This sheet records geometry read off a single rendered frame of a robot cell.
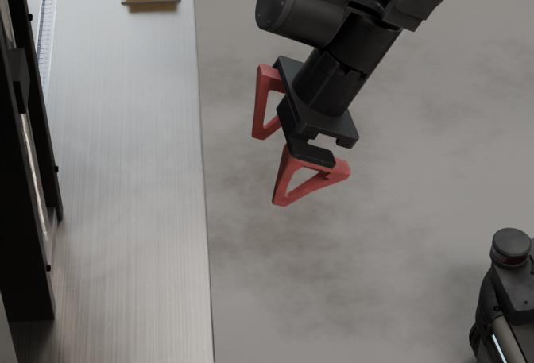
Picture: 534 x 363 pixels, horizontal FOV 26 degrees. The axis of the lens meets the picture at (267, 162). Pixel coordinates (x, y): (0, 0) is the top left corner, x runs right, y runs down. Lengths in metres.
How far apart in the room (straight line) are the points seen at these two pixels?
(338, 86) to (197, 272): 0.29
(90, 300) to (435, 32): 1.99
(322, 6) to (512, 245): 1.15
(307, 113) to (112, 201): 0.34
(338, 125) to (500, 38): 2.04
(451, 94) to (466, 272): 0.58
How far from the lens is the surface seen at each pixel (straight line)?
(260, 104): 1.14
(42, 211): 1.24
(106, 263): 1.25
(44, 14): 1.60
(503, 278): 2.09
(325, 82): 1.05
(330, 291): 2.40
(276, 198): 1.09
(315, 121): 1.05
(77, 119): 1.43
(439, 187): 2.63
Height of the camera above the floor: 1.83
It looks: 43 degrees down
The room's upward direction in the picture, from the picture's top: straight up
